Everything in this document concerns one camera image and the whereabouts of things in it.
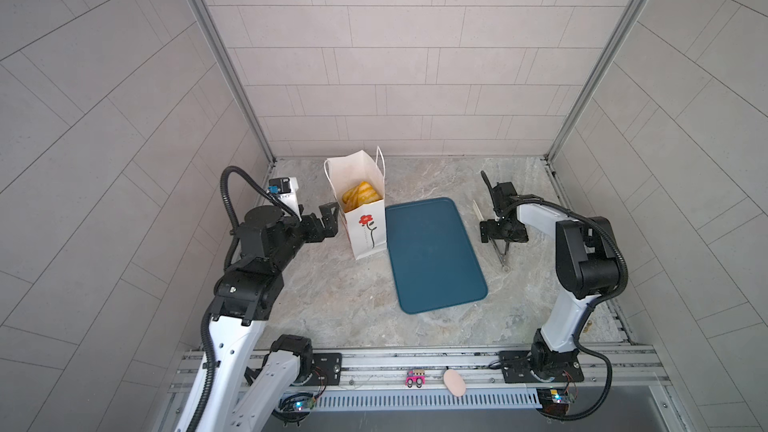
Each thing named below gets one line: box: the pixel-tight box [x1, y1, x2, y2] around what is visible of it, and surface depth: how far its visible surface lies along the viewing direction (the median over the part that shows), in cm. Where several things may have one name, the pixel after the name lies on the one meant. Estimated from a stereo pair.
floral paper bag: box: [324, 146, 387, 260], surface depth 84 cm
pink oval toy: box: [443, 369, 467, 397], surface depth 70 cm
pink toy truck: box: [404, 369, 427, 388], surface depth 70 cm
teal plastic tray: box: [385, 197, 488, 314], surface depth 91 cm
